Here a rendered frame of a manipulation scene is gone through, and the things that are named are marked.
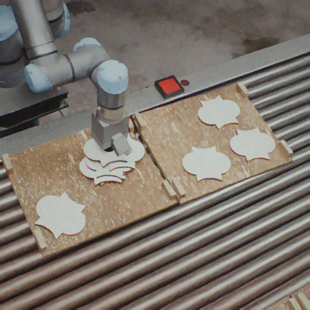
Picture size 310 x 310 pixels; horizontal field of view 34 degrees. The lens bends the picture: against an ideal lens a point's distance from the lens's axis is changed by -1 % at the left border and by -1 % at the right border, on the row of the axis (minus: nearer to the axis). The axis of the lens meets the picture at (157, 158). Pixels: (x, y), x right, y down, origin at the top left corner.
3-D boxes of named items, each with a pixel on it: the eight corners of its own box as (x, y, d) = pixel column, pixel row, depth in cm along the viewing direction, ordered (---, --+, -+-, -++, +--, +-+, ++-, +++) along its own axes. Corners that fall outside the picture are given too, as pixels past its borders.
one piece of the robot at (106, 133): (113, 133, 130) (110, 169, 143) (142, 119, 134) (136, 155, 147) (88, 102, 135) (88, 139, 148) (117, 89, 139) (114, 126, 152)
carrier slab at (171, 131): (131, 118, 166) (131, 115, 165) (236, 86, 180) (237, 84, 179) (180, 205, 150) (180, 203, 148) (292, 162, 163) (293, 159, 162)
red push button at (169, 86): (157, 84, 177) (158, 81, 176) (171, 79, 179) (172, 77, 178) (165, 97, 174) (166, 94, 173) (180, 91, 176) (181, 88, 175)
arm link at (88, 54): (59, 43, 130) (78, 70, 125) (98, 31, 135) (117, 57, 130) (59, 65, 137) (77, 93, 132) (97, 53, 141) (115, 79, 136)
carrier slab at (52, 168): (1, 160, 152) (0, 157, 150) (124, 119, 166) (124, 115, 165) (43, 259, 135) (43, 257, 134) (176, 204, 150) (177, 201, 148)
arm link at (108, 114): (131, 103, 134) (104, 115, 130) (130, 114, 137) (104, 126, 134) (115, 85, 137) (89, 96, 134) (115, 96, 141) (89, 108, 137)
